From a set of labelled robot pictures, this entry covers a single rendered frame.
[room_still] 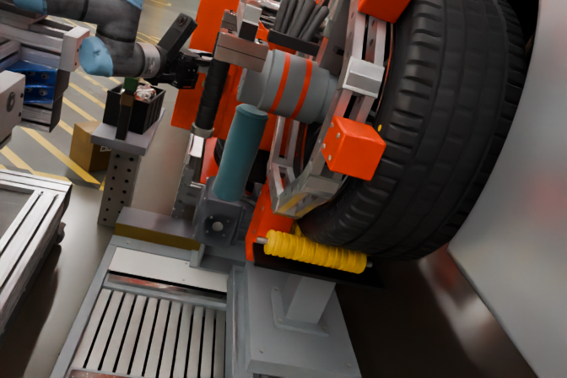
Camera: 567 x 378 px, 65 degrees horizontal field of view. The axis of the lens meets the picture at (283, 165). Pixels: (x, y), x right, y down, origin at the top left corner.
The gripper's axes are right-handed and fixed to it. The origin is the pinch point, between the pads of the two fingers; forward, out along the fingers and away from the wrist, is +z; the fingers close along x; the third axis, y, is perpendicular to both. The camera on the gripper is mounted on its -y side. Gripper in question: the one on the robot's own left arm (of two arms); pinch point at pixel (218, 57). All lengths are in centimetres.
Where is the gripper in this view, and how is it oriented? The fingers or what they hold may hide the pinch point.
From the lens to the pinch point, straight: 119.0
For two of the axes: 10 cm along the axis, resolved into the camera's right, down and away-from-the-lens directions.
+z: 5.9, -1.2, 8.0
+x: 7.4, 4.7, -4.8
